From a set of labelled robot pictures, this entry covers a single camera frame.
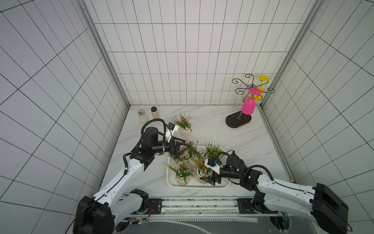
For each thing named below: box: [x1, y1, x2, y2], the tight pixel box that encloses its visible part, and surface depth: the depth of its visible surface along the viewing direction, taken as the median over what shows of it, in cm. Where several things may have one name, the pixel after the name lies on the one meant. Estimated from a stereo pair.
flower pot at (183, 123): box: [170, 111, 193, 137], surface depth 97 cm
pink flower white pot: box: [169, 152, 187, 166], surface depth 80 cm
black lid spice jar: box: [150, 106, 160, 119], surface depth 108 cm
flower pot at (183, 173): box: [162, 161, 196, 187], surface depth 72 cm
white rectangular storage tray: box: [166, 145, 231, 190], surface depth 78 cm
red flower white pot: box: [186, 139, 205, 167], surface depth 85 cm
